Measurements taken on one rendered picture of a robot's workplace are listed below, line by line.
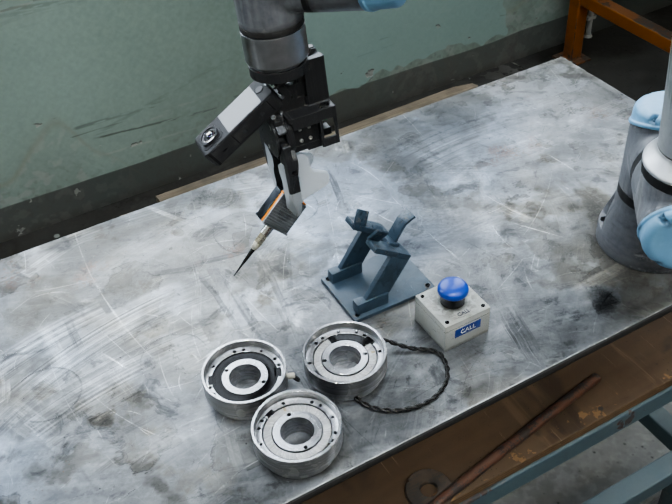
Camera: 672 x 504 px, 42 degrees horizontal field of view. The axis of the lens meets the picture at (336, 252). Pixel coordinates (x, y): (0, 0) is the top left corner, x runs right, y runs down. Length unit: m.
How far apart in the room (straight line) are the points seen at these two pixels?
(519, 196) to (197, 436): 0.63
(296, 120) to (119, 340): 0.39
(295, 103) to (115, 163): 1.73
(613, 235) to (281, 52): 0.56
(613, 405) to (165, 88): 1.71
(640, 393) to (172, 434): 0.75
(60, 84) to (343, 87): 0.94
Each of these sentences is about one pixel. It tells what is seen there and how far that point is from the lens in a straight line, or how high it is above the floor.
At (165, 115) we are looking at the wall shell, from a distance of 2.74.
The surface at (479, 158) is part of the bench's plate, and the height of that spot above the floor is 0.80.
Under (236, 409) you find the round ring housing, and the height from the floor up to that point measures 0.83.
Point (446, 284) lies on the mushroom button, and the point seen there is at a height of 0.87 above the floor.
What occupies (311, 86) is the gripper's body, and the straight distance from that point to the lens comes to 1.07.
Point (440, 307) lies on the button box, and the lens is 1.15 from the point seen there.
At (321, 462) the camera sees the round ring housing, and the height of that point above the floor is 0.83.
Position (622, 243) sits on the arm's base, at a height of 0.83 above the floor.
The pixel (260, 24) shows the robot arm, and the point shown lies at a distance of 1.00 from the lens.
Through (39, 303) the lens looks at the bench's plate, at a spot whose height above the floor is 0.80.
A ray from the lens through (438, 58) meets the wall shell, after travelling 3.18.
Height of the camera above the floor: 1.65
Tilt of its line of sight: 41 degrees down
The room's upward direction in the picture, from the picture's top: 4 degrees counter-clockwise
